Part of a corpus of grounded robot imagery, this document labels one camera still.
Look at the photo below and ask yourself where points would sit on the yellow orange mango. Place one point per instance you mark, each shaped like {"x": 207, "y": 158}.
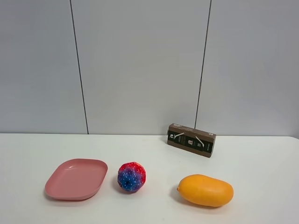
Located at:
{"x": 205, "y": 191}

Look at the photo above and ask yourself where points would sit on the pink square plastic plate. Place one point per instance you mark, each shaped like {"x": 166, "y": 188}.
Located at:
{"x": 76, "y": 180}

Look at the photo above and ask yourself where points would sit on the brown coffee capsule box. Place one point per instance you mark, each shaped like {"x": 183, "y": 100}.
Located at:
{"x": 191, "y": 140}

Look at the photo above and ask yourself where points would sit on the red blue dotted ball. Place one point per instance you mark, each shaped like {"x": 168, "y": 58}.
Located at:
{"x": 131, "y": 177}

